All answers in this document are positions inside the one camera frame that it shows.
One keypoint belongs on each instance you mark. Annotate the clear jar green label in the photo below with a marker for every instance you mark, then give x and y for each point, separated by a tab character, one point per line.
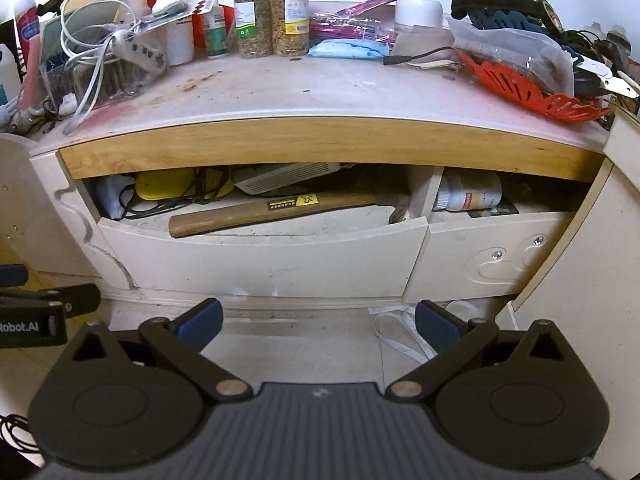
252	15

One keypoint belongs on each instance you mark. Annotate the pink tube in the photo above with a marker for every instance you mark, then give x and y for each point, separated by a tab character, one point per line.
27	35

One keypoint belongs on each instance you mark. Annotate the white lidded jar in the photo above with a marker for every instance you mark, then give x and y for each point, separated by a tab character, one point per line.
417	12

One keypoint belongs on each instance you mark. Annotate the white green label bottle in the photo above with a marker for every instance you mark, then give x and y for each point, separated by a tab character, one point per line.
216	35

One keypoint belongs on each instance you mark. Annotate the wide white drawer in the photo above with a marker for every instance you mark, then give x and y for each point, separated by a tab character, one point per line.
260	260

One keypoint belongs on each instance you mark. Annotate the red white blister pack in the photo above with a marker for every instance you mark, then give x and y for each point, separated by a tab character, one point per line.
205	2

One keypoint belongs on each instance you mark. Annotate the narrow white drawer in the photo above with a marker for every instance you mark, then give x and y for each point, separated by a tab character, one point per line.
480	260

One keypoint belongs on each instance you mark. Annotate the red plastic slotted scoop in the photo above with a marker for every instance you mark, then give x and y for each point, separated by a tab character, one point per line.
525	90

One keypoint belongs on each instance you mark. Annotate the dark blue glove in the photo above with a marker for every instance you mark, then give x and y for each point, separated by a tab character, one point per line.
510	20

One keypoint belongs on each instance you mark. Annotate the small translucent bottle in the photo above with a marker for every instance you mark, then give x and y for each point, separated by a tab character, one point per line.
135	0

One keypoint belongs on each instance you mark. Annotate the black tape roll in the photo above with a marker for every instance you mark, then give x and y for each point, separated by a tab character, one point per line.
550	16

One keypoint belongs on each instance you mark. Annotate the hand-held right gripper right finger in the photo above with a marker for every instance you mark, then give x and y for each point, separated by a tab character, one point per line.
437	325

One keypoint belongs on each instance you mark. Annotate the white ribbon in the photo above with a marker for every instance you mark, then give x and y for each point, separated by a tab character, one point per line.
400	342

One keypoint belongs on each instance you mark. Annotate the white plastic bag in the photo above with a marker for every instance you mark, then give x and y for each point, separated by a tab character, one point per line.
111	195

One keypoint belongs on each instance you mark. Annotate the blue face mask pack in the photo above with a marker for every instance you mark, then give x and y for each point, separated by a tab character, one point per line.
347	49

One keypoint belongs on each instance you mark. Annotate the red plastic container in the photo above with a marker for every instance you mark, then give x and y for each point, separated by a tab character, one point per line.
229	20

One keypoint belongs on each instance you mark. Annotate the clear plastic bag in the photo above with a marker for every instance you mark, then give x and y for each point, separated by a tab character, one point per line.
525	52

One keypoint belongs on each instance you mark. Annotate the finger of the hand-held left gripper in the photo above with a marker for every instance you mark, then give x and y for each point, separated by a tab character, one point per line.
70	299
11	275

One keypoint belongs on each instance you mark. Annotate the yellow plastic case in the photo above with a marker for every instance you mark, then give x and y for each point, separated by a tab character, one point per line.
160	185

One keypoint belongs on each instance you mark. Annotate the clear plastic organizer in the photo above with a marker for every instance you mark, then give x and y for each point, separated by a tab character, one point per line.
115	82

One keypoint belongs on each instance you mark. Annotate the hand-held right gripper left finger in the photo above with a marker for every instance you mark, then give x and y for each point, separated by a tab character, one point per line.
200	320

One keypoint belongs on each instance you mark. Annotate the white red label bottle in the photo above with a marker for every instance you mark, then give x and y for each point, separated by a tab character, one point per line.
470	192

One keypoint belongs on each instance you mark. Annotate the flat white ribbed device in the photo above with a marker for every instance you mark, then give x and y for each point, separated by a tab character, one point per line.
285	176

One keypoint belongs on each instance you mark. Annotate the white power strip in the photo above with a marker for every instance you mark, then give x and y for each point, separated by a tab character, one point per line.
142	50

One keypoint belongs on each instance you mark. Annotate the clear jar yellow label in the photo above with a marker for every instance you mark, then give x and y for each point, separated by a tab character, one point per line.
290	12

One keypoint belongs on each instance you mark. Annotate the white wooden cabinet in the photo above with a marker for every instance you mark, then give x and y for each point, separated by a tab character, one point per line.
320	145

